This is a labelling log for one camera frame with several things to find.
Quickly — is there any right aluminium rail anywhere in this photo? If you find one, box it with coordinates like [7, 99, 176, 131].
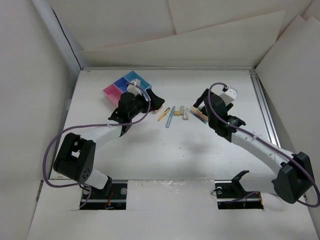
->
[249, 69, 281, 147]

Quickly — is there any pink container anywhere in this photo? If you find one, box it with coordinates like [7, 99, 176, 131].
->
[102, 84, 123, 108]

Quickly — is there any purple cable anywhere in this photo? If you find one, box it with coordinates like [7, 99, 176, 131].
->
[207, 82, 320, 208]
[42, 82, 152, 210]

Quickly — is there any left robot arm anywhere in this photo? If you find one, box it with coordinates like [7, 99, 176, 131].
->
[53, 88, 165, 199]

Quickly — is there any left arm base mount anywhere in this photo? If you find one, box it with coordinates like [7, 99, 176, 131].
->
[79, 180, 128, 210]

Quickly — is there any light blue container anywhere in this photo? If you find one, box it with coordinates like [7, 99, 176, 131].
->
[124, 70, 152, 90]

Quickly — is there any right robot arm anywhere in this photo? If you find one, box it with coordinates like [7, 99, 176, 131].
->
[193, 85, 317, 209]

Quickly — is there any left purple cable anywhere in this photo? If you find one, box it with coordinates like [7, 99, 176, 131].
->
[42, 82, 152, 210]

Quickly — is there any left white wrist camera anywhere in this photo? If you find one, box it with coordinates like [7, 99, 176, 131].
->
[126, 78, 142, 96]

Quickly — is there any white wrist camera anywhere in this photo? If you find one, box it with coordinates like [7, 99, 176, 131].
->
[126, 78, 142, 96]
[219, 86, 238, 105]

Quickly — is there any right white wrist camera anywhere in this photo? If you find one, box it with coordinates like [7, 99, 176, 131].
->
[219, 86, 238, 105]

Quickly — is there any yellow utility knife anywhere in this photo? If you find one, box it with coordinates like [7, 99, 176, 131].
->
[157, 107, 171, 122]

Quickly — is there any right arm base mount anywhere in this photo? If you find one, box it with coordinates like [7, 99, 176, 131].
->
[211, 170, 264, 210]

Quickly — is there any dark blue container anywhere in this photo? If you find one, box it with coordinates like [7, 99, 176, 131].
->
[113, 77, 129, 93]

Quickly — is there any pack of coloured crayons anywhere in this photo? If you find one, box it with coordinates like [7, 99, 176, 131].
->
[190, 106, 208, 123]

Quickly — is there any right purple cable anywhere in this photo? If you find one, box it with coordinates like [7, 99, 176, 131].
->
[207, 82, 320, 208]

